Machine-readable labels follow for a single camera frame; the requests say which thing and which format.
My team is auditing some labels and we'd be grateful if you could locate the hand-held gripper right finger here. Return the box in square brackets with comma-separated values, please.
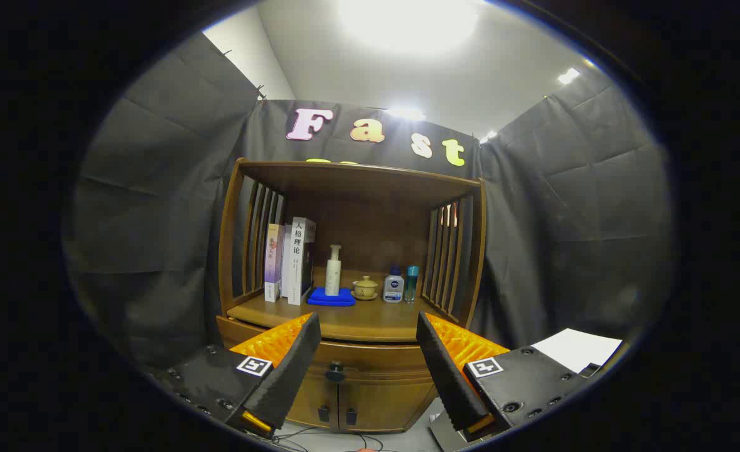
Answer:
[415, 311, 599, 443]

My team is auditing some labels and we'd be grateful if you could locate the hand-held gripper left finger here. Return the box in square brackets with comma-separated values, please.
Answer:
[153, 312, 323, 440]

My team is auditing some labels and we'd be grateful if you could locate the brown wooden drawer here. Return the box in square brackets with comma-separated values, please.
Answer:
[217, 316, 446, 385]

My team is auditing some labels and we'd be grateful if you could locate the brown wooden countertop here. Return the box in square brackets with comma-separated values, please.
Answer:
[227, 292, 468, 343]

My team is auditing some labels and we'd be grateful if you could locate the brown wooden cabinet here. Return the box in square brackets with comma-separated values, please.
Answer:
[216, 157, 488, 434]

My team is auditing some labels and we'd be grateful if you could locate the blue folded cloth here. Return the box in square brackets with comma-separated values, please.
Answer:
[307, 287, 357, 308]

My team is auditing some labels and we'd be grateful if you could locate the white blue-capped lotion bottle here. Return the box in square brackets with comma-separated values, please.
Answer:
[382, 267, 405, 304]

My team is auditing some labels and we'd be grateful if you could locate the white pump bottle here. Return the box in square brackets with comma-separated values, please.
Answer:
[324, 244, 343, 297]

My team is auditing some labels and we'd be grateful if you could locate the purple book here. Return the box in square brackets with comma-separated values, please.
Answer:
[264, 224, 286, 303]

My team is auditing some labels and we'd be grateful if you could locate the thick white book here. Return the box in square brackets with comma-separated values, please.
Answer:
[287, 217, 317, 306]

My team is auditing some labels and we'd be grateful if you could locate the yellow lidded teacup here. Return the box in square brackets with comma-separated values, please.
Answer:
[351, 276, 380, 301]

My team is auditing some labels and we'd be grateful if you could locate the white-topped grey box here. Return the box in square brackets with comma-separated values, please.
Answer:
[530, 328, 625, 377]

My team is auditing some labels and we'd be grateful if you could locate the black backdrop cloth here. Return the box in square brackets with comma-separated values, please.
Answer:
[62, 31, 675, 371]

